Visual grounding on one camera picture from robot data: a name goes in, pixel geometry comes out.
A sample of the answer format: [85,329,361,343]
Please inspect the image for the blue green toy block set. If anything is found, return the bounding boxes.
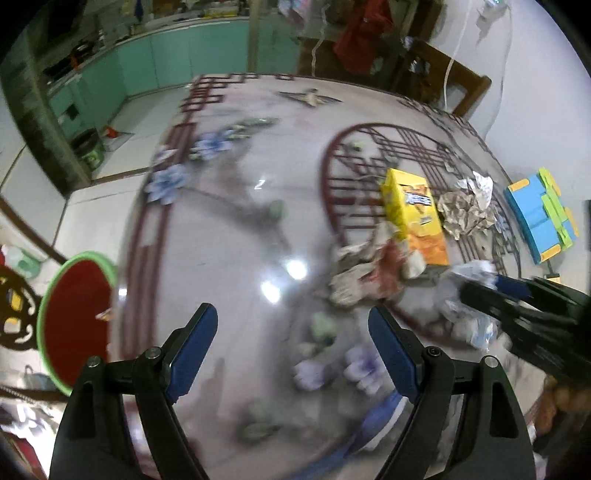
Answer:
[503,167,579,265]

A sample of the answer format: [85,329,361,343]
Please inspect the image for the thin white cable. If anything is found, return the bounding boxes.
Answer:
[310,4,329,77]

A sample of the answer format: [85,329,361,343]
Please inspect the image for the crumpled brown paper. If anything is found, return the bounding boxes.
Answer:
[436,190,497,241]

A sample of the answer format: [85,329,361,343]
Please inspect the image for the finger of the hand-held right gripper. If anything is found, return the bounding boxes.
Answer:
[489,274,591,308]
[461,281,546,326]

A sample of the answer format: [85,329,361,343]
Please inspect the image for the blue plastic tool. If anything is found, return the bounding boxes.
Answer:
[342,392,411,462]

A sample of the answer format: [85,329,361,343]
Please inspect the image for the red garment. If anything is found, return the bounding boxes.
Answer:
[333,0,402,75]

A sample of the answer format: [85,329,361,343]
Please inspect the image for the red basin with green rim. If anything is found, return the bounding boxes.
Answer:
[37,251,121,398]

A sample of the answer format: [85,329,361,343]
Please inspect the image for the plain wooden chair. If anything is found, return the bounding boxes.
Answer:
[392,39,492,118]

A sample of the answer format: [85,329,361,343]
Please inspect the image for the clear plastic jug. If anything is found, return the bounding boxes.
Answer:
[21,364,61,393]

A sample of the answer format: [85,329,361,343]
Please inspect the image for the carved wooden chair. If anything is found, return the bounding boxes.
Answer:
[0,196,70,352]

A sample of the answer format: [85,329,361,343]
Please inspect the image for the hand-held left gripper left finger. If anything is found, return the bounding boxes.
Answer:
[50,302,219,480]

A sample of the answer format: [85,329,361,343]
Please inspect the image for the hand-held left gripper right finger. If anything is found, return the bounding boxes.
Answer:
[368,306,539,480]

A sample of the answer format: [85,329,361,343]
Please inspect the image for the white blue plastic packet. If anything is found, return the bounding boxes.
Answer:
[438,300,502,349]

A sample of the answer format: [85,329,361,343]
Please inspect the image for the green white plastic bottle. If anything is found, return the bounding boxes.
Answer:
[2,244,44,280]

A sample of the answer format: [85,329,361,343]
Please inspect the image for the green trash bin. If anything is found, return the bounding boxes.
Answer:
[69,129,107,169]

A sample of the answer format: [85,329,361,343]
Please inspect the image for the person's right hand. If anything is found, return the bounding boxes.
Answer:
[556,381,591,416]

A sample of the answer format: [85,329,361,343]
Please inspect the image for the teal kitchen cabinets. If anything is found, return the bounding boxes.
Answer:
[46,18,252,134]

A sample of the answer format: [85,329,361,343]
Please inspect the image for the yellow orange snack box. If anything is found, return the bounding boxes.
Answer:
[381,168,450,266]

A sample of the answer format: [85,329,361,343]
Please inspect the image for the red white wrapper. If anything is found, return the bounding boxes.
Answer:
[329,222,426,308]

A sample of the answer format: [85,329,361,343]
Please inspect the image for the crumpled white paper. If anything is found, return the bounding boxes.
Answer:
[456,172,495,208]

